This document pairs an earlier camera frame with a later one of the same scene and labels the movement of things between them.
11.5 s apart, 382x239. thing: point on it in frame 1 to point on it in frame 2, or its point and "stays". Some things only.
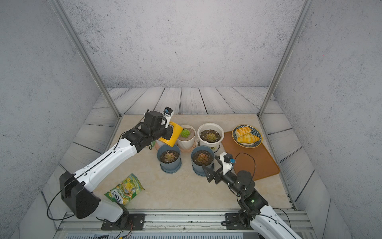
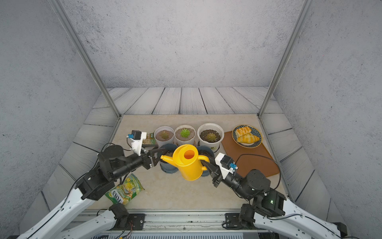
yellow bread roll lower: (248, 139) stays
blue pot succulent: (169, 158) stays
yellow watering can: (177, 131) to (186, 158)
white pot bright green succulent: (186, 140) stays
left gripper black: (169, 130) to (147, 160)
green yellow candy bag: (127, 190) stays
